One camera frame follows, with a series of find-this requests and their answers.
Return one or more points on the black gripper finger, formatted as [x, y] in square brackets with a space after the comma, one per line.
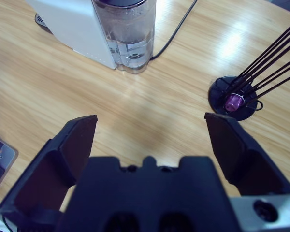
[244, 159]
[50, 169]

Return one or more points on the purple coffee capsule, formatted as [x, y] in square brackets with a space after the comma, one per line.
[233, 103]

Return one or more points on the white capsule coffee machine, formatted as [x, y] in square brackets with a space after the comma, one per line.
[70, 29]

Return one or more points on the black capsule holder with rods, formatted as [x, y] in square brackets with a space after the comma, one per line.
[220, 96]

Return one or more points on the clear water tank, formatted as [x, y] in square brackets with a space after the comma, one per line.
[130, 36]

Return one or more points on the white block with dark post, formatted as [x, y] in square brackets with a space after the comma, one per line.
[3, 154]

